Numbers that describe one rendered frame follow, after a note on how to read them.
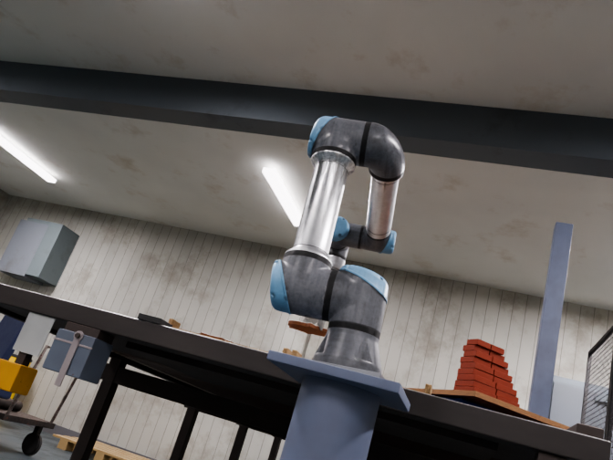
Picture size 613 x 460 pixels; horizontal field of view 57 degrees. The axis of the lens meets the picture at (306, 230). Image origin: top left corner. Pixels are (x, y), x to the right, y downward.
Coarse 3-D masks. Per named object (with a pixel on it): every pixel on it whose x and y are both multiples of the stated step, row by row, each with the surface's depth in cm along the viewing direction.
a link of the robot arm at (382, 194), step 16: (384, 128) 144; (368, 144) 142; (384, 144) 142; (368, 160) 144; (384, 160) 144; (400, 160) 147; (384, 176) 148; (400, 176) 151; (384, 192) 155; (368, 208) 166; (384, 208) 160; (368, 224) 169; (384, 224) 166; (368, 240) 174; (384, 240) 172
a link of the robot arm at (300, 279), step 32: (320, 128) 144; (352, 128) 143; (320, 160) 142; (352, 160) 143; (320, 192) 137; (320, 224) 134; (288, 256) 130; (320, 256) 129; (288, 288) 125; (320, 288) 124
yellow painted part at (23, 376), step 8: (24, 352) 172; (0, 360) 169; (16, 360) 172; (24, 360) 171; (0, 368) 168; (8, 368) 167; (16, 368) 167; (24, 368) 168; (32, 368) 172; (0, 376) 167; (8, 376) 166; (16, 376) 166; (24, 376) 168; (32, 376) 172; (0, 384) 166; (8, 384) 165; (16, 384) 166; (24, 384) 169; (16, 392) 167; (24, 392) 170
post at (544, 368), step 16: (560, 224) 349; (560, 240) 345; (560, 256) 341; (560, 272) 337; (560, 288) 333; (544, 304) 332; (560, 304) 330; (544, 320) 328; (560, 320) 326; (544, 336) 325; (544, 352) 321; (544, 368) 318; (544, 384) 314; (544, 400) 311; (544, 416) 308
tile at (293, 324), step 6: (288, 324) 175; (294, 324) 173; (300, 324) 172; (306, 324) 172; (312, 324) 171; (300, 330) 181; (306, 330) 179; (312, 330) 176; (318, 330) 174; (324, 330) 174; (324, 336) 181
